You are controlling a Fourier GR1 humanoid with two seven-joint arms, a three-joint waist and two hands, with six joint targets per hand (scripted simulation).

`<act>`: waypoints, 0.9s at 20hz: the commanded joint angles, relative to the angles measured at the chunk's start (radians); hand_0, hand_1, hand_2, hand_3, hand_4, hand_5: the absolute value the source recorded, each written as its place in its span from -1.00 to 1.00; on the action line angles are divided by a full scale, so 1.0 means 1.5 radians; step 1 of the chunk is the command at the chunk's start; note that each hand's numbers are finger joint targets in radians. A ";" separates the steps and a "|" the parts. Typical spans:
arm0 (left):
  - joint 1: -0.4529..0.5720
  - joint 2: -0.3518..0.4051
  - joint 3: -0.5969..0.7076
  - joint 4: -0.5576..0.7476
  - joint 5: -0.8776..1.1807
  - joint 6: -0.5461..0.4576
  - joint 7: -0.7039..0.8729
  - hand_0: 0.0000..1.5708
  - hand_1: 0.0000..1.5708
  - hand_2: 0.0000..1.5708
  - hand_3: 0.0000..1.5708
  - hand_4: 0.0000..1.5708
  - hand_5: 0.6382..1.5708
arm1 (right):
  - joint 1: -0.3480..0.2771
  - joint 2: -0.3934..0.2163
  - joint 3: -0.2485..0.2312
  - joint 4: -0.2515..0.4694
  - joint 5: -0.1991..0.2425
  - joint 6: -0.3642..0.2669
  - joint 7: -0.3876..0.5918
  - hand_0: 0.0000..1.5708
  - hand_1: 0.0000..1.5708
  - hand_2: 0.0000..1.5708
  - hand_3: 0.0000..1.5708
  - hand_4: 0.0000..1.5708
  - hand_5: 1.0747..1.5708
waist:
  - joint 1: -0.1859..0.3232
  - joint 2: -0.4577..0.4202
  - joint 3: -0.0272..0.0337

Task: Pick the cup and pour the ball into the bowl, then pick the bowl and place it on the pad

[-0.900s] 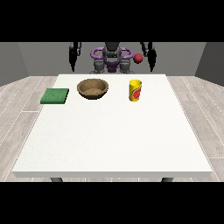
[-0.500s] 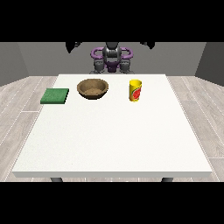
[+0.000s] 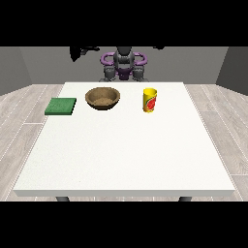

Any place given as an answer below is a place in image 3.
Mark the yellow cup with melon print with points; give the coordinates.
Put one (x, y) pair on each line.
(149, 100)

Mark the brown wooden bowl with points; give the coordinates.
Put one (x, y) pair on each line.
(102, 98)

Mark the dark table leg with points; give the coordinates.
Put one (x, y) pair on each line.
(62, 199)
(185, 199)

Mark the green square pad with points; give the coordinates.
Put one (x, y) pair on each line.
(60, 106)

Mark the grey robot trunk purple rings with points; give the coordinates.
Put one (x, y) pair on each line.
(123, 68)

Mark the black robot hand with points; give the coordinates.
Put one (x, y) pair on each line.
(159, 47)
(76, 53)

